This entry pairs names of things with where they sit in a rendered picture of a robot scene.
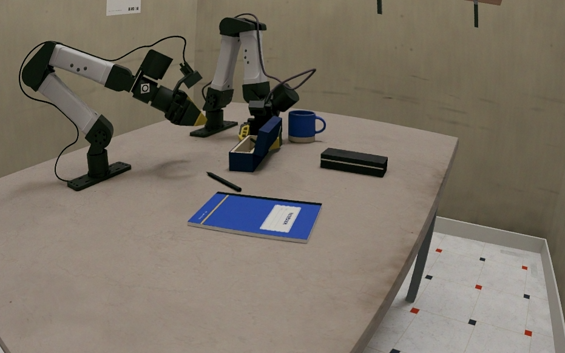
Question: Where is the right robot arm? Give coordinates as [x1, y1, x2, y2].
[22, 41, 173, 191]

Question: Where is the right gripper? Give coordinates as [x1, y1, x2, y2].
[151, 85, 207, 126]

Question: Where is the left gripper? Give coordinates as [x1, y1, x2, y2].
[239, 117, 282, 150]

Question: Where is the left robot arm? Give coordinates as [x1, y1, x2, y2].
[190, 18, 299, 138]

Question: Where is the black pen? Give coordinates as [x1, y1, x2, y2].
[207, 172, 242, 192]

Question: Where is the blue mug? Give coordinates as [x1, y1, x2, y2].
[288, 110, 326, 144]

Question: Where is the blue notebook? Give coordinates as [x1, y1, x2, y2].
[188, 192, 322, 244]

